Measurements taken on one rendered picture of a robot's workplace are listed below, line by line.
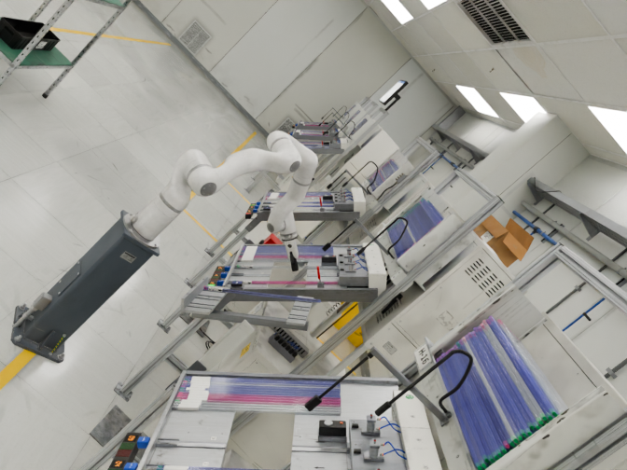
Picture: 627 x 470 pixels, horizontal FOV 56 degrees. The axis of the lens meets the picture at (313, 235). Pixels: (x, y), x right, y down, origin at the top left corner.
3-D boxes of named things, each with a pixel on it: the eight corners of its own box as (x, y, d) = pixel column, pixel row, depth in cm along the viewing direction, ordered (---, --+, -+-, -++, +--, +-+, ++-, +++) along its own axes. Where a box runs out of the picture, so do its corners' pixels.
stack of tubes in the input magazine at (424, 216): (397, 259, 268) (442, 219, 262) (386, 228, 317) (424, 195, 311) (415, 278, 270) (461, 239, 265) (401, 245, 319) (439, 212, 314)
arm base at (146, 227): (123, 232, 239) (154, 201, 235) (121, 208, 254) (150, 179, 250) (160, 255, 250) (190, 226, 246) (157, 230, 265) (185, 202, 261)
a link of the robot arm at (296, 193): (292, 190, 267) (273, 239, 286) (314, 181, 279) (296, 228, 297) (279, 179, 270) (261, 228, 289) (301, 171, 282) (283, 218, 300)
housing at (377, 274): (368, 302, 272) (369, 273, 268) (362, 267, 319) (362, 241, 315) (385, 302, 272) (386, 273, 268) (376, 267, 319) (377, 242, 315)
